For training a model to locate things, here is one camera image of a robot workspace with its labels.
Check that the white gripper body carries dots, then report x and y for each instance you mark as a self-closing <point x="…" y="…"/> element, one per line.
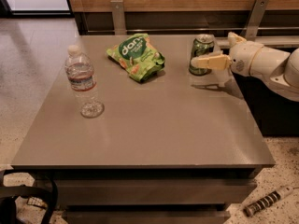
<point x="244" y="59"/>

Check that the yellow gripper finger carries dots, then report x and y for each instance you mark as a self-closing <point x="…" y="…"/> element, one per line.
<point x="234" y="39"/>
<point x="214" y="62"/>

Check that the green soda can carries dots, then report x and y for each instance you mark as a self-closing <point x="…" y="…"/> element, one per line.
<point x="202" y="44"/>

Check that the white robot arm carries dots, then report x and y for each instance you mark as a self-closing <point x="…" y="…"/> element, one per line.
<point x="277" y="69"/>

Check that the green snack chip bag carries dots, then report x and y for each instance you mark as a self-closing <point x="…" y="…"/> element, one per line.
<point x="138" y="57"/>

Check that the clear plastic water bottle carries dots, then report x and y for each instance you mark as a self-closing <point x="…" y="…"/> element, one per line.
<point x="82" y="79"/>

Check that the grey table drawer unit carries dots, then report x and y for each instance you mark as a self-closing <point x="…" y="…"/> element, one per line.
<point x="146" y="196"/>

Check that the right metal wall bracket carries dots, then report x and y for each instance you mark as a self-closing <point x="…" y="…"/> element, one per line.
<point x="255" y="17"/>

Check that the metal wall bracket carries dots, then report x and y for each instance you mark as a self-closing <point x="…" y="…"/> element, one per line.
<point x="255" y="17"/>
<point x="118" y="17"/>

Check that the left metal wall bracket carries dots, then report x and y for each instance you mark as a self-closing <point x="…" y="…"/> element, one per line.
<point x="118" y="17"/>

